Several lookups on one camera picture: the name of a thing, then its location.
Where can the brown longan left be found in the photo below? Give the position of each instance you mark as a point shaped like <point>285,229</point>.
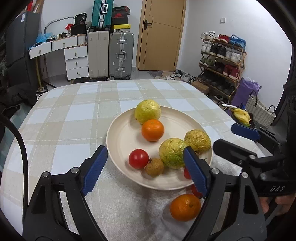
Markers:
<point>155,167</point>

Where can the wooden shoe rack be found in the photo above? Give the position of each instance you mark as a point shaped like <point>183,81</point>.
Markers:
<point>222,63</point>

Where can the purple bag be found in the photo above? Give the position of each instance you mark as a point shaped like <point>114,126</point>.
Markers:
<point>247,85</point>

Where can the beige suitcase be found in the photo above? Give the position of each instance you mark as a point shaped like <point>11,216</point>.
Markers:
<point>98,49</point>

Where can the banana bunch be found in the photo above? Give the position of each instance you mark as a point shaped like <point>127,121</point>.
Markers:
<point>241,116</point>

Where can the woven white basket bag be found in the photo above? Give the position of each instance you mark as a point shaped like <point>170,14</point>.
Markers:
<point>262,115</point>

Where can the yellow black shoe box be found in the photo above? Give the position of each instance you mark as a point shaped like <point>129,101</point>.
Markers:
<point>122,28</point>

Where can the white drawer desk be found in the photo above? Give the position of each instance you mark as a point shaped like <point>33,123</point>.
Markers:
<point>65,57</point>

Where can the wrinkled brownish passion fruit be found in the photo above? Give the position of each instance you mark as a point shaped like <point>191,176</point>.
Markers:
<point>198,140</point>

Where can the right hand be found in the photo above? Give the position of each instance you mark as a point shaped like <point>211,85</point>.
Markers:
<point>285,201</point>

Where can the green yellow passion fruit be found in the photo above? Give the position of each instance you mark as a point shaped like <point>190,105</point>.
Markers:
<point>171,153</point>

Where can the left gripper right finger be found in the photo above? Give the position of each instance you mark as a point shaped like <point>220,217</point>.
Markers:
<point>244,218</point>

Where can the orange mandarin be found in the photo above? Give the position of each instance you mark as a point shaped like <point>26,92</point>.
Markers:
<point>152,130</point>
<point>185,207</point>

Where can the round red tomato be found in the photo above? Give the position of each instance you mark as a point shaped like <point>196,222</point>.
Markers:
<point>196,192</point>

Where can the wooden door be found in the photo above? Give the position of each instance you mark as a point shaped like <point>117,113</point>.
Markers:
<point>160,34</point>

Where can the silver aluminium suitcase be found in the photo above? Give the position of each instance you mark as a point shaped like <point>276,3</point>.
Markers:
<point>120,55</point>

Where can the oblong red tomato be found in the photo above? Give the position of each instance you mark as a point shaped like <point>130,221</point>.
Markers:
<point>187,174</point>

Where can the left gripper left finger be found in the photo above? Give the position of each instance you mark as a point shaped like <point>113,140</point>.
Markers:
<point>45,218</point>

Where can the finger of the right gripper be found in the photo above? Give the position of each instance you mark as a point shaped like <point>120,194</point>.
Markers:
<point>233,153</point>
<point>246,132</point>

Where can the small red tomato on plate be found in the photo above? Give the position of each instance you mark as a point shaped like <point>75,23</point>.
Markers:
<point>138,159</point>

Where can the teal suitcase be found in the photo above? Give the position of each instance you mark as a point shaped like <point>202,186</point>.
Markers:
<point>102,14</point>

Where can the black jacket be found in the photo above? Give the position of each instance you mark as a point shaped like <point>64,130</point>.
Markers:
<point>13,96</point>

